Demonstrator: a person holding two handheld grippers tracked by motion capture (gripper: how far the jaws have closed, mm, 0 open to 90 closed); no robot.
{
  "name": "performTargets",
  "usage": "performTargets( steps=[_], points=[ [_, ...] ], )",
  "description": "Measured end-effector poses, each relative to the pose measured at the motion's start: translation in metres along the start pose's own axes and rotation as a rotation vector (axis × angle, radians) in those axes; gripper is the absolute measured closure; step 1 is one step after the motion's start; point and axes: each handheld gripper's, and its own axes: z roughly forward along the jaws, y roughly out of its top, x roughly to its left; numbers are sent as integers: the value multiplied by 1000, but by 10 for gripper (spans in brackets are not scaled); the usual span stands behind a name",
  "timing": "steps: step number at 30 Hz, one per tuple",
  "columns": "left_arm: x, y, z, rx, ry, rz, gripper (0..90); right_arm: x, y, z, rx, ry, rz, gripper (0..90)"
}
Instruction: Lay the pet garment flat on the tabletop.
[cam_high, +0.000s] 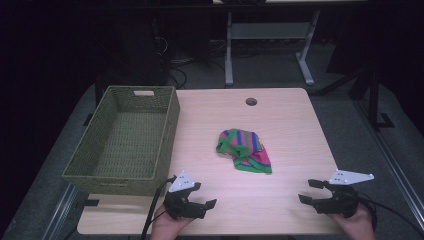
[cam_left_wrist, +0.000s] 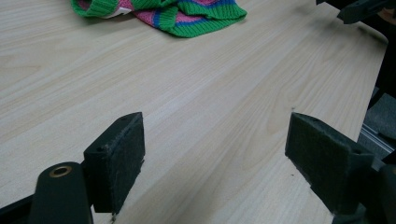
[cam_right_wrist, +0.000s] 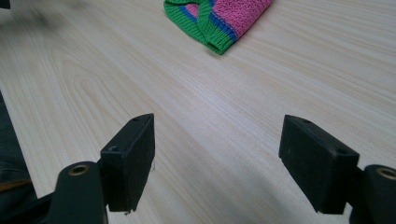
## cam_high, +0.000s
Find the person's right hand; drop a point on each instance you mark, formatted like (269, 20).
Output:
(355, 226)

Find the black metal stand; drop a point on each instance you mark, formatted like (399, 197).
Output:
(374, 100)

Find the dark computer tower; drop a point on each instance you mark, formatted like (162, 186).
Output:
(146, 50)

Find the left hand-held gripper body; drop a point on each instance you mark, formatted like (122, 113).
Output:
(181, 182)

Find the striped colourful cloth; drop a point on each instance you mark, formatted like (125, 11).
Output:
(246, 150)

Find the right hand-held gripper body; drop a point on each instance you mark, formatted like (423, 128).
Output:
(336, 201)

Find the green woven basket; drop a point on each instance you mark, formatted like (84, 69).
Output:
(130, 140)

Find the grey metal desk frame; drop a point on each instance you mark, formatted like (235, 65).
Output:
(270, 30)

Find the person's left hand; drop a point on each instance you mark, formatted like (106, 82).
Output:
(166, 228)

